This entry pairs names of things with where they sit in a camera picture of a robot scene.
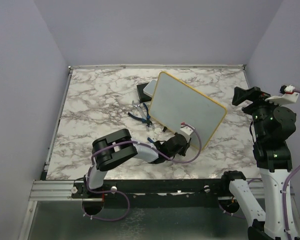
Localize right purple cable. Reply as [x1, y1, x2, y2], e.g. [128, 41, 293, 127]
[218, 88, 300, 233]

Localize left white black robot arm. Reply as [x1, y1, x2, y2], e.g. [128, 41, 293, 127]
[83, 128, 192, 198]

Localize yellow framed whiteboard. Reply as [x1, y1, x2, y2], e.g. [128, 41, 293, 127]
[149, 71, 227, 150]

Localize black box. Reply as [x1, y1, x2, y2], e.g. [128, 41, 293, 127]
[136, 82, 152, 103]

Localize aluminium frame rail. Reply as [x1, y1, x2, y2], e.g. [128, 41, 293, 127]
[29, 180, 74, 202]

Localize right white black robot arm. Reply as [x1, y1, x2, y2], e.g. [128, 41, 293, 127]
[219, 85, 300, 240]

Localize white flat box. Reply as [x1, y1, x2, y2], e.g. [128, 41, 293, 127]
[143, 79, 157, 98]

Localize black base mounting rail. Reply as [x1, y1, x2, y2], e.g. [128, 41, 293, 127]
[71, 179, 239, 213]

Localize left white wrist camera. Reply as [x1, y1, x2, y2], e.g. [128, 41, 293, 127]
[180, 122, 194, 137]

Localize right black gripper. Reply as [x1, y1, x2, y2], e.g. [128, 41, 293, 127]
[232, 85, 288, 139]

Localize blue handled pliers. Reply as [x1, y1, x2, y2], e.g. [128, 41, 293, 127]
[127, 101, 155, 131]

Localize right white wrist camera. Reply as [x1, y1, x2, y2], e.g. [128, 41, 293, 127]
[265, 85, 299, 106]

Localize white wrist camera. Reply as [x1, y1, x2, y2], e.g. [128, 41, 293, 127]
[180, 122, 194, 137]
[265, 85, 299, 106]

